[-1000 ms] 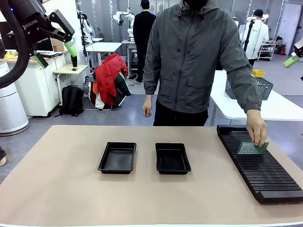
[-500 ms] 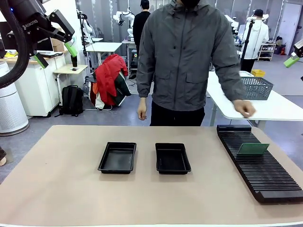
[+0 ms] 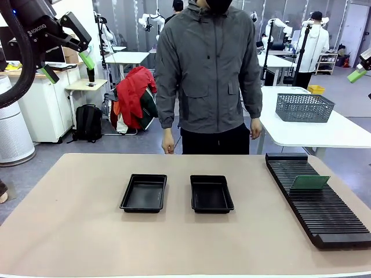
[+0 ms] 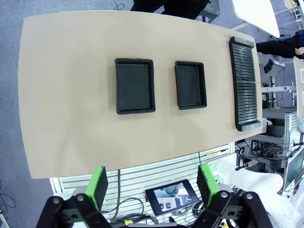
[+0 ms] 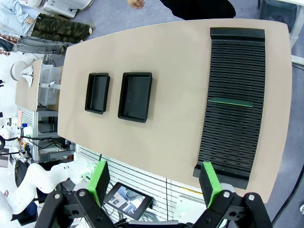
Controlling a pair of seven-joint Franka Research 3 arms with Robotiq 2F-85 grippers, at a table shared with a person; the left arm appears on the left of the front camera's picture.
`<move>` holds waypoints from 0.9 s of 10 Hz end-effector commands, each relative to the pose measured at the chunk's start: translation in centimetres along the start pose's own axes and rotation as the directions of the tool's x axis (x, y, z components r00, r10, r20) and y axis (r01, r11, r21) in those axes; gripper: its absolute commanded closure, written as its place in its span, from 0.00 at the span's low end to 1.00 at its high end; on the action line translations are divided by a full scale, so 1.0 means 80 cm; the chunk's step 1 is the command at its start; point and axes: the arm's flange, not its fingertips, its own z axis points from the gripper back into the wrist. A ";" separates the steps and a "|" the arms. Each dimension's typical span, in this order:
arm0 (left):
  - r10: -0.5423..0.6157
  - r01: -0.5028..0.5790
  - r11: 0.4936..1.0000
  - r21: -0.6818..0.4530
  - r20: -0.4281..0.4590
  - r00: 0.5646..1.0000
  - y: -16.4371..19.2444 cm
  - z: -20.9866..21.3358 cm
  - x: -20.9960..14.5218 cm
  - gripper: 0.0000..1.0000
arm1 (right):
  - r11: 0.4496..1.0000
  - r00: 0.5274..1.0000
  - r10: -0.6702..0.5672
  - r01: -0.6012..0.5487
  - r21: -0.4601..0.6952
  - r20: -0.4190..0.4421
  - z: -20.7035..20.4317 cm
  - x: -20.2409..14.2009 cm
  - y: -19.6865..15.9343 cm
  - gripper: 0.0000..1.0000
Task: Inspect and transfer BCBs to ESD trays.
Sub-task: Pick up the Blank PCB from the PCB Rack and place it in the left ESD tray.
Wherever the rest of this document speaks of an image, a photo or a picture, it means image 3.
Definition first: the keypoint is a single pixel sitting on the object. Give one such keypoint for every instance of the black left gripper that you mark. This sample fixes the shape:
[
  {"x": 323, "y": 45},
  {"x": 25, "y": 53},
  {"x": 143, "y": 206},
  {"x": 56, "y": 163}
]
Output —
[{"x": 37, "y": 29}]

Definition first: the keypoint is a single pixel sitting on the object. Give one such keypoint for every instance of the green circuit board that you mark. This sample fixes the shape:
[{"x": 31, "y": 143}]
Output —
[{"x": 310, "y": 182}]

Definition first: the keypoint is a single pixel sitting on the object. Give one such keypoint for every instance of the black ESD tray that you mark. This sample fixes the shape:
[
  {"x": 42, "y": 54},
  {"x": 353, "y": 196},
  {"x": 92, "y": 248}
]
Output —
[
  {"x": 211, "y": 195},
  {"x": 144, "y": 194}
]

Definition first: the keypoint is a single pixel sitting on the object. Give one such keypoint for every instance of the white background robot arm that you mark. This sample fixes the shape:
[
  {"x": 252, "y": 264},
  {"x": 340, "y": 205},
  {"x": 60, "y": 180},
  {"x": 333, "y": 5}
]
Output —
[
  {"x": 150, "y": 20},
  {"x": 281, "y": 26}
]

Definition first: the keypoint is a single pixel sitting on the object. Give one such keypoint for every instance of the person's right forearm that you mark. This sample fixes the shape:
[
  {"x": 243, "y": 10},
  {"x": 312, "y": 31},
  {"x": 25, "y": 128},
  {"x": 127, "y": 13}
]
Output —
[{"x": 167, "y": 113}]

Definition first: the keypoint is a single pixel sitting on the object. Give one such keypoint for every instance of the person's left forearm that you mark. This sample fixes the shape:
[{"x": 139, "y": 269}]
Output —
[{"x": 253, "y": 104}]

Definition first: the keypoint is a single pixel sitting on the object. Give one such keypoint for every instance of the person's left hand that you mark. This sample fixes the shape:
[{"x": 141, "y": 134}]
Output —
[{"x": 255, "y": 128}]

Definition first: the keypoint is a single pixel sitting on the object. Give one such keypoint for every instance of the person's right hand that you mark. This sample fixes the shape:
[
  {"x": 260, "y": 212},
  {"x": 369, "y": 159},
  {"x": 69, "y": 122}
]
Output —
[{"x": 168, "y": 142}]

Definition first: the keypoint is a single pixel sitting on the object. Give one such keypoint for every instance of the cardboard boxes stack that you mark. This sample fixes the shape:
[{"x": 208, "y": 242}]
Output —
[{"x": 71, "y": 56}]

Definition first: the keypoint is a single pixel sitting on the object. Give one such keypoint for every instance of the white storage shelf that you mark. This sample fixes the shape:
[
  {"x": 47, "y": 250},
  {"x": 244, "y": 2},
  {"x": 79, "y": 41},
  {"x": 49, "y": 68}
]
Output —
[{"x": 326, "y": 62}]

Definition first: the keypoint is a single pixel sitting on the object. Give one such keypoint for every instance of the black tumbler cup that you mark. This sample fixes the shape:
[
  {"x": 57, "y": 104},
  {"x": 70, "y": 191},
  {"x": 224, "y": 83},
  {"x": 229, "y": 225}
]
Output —
[{"x": 91, "y": 74}]

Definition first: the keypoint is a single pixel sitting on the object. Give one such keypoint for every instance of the small wooden side table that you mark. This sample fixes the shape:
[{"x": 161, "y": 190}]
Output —
[{"x": 87, "y": 84}]

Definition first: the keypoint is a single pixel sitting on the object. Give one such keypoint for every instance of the yellow plastic bin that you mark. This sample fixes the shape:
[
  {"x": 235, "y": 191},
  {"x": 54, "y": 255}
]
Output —
[{"x": 316, "y": 89}]

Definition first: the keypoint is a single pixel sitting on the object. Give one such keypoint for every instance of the person in white coat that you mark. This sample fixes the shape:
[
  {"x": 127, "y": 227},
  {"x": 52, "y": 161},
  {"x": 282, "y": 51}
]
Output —
[{"x": 314, "y": 46}]

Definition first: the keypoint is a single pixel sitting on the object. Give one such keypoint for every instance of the black tripod stand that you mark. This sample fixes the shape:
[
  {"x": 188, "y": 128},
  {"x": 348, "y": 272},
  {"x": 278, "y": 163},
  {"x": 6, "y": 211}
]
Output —
[{"x": 301, "y": 55}]

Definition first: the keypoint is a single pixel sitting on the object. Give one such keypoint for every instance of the white cabinet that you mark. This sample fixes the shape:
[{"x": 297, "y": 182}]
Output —
[{"x": 46, "y": 110}]

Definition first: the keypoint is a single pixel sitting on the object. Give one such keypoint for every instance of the grey plastic basket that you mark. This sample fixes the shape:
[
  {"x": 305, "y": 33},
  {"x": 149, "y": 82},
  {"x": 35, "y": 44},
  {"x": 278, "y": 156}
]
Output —
[{"x": 304, "y": 110}]

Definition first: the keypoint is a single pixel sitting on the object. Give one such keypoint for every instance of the white rounded table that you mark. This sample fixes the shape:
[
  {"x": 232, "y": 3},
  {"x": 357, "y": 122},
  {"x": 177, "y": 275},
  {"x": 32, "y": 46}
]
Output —
[{"x": 319, "y": 133}]

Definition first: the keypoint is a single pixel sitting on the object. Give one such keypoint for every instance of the black backpack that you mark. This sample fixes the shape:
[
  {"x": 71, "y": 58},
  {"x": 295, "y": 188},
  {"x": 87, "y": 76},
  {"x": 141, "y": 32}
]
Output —
[{"x": 88, "y": 123}]

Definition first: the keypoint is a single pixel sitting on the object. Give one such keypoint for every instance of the red jacket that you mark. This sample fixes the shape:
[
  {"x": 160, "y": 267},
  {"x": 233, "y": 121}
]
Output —
[{"x": 133, "y": 95}]

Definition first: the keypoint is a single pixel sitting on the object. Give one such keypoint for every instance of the long white background desk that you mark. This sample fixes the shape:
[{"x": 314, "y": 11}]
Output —
[{"x": 275, "y": 62}]

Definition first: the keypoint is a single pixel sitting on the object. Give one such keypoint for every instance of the white air purifier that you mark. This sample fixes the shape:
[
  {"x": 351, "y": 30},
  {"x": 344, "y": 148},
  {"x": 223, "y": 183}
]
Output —
[{"x": 13, "y": 133}]

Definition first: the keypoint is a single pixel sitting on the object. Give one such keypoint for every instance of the dark green jacket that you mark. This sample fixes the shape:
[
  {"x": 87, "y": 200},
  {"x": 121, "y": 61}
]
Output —
[{"x": 150, "y": 113}]

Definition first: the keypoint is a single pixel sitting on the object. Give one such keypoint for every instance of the man in black clothes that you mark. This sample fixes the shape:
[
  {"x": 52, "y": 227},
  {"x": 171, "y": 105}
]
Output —
[{"x": 176, "y": 8}]

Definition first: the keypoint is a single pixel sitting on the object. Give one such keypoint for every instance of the black slotted board rack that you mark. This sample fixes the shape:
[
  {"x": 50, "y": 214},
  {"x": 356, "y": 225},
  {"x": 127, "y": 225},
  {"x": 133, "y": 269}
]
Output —
[{"x": 324, "y": 214}]

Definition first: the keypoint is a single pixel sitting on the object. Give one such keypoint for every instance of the person in grey jacket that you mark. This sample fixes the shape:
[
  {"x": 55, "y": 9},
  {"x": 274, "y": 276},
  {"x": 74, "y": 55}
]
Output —
[{"x": 208, "y": 72}]

